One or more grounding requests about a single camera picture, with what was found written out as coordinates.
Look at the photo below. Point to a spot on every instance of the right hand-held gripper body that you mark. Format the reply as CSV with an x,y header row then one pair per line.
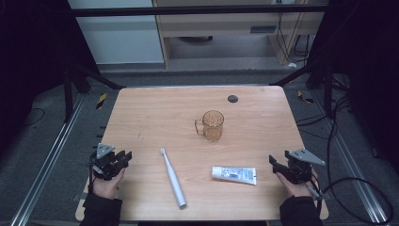
x,y
298,171

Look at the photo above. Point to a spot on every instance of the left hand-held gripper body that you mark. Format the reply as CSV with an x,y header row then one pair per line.
x,y
105,163

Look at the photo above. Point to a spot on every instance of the white toothpaste tube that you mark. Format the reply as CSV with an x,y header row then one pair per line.
x,y
233,174

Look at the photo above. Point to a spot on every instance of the white electric toothbrush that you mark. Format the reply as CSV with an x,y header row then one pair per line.
x,y
173,180

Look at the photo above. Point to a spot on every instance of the amber transparent cup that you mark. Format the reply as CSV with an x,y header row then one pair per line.
x,y
213,128

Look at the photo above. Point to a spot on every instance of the person's right hand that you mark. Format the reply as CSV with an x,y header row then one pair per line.
x,y
298,190

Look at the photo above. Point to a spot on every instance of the person's left hand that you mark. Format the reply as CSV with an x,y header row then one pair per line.
x,y
106,188

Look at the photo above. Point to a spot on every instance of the grey tape piece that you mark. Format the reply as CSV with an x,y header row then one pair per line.
x,y
326,196
81,197

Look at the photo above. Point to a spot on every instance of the yellow black floor tape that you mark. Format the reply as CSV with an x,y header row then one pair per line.
x,y
101,101
305,98

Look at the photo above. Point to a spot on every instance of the grey round table grommet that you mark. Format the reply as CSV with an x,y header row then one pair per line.
x,y
232,99

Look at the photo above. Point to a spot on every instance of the black metal stand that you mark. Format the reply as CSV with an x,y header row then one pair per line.
x,y
328,91
67,94

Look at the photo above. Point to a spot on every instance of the small white object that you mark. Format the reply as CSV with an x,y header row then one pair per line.
x,y
292,65

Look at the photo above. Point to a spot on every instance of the white cabinet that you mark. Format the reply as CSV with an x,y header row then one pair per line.
x,y
120,40

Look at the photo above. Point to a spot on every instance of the black curtain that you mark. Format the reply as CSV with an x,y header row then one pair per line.
x,y
370,62
34,62

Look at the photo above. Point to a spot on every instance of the light wooden desk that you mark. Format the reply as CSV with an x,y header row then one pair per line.
x,y
219,25

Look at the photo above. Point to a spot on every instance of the aluminium floor rail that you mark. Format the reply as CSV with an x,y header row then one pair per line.
x,y
48,163
360,185

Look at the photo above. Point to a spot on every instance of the black horizontal frame bar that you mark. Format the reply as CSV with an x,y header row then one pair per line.
x,y
188,11

